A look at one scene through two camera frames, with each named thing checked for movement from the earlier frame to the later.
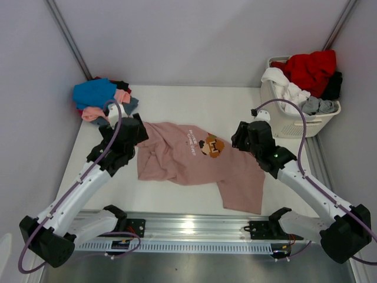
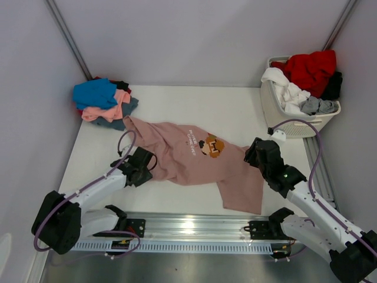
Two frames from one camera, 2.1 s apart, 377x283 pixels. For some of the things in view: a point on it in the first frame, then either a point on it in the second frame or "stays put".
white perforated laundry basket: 286,125 stays put
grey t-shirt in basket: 313,105 stays put
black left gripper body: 141,137 → 145,176
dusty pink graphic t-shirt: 185,155 stays put
